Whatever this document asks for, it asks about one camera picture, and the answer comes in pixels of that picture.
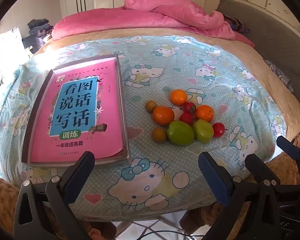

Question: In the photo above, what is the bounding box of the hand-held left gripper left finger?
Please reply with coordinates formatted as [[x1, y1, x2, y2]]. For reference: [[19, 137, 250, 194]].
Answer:
[[14, 151, 95, 240]]

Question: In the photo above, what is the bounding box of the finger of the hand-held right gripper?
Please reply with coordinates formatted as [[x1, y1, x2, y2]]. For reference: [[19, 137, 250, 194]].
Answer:
[[276, 135, 300, 188], [244, 153, 284, 188]]

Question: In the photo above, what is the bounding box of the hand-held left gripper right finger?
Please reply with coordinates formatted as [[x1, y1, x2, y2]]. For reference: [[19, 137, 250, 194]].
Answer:
[[198, 151, 282, 240]]

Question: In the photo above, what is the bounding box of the green jujube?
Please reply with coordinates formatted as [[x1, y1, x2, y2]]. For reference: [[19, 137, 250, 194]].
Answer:
[[166, 120, 195, 146], [192, 119, 214, 144]]

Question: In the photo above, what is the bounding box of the red cherry tomato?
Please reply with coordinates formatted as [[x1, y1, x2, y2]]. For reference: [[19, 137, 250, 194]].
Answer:
[[212, 122, 227, 138], [183, 102, 197, 114], [179, 113, 194, 125]]

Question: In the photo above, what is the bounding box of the orange mandarin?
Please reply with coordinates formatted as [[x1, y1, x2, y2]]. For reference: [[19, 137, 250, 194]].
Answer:
[[152, 106, 175, 126], [170, 89, 188, 106], [195, 104, 215, 122]]

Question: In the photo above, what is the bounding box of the small yellow-brown kumquat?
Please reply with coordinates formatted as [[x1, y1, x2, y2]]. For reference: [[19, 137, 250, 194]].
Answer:
[[145, 100, 157, 112], [151, 127, 167, 142]]

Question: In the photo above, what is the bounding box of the shallow grey cardboard box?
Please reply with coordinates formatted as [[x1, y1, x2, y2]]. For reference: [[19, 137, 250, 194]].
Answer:
[[21, 53, 130, 168]]

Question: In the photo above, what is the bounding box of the pink and blue book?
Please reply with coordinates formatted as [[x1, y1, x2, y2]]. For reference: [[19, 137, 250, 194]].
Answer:
[[30, 59, 123, 162]]

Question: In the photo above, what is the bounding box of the dark floral pillow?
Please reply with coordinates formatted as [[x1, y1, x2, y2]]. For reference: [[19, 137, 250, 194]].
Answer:
[[264, 59, 294, 93]]

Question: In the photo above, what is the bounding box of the grey upholstered headboard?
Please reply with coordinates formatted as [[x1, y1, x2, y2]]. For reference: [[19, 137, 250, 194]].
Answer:
[[216, 0, 300, 130]]

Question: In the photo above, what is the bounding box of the cat-print light blue bed sheet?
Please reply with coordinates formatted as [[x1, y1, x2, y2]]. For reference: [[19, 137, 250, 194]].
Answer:
[[0, 34, 294, 220]]

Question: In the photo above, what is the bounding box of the dark patterned pillow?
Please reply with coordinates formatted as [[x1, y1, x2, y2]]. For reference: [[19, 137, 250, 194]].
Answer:
[[224, 14, 252, 34]]

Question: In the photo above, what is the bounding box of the pile of dark clothes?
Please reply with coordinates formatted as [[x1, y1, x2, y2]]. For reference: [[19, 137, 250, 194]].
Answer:
[[22, 19, 54, 53]]

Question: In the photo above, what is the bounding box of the pink duvet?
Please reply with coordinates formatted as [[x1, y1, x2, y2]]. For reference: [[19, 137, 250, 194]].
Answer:
[[51, 0, 255, 49]]

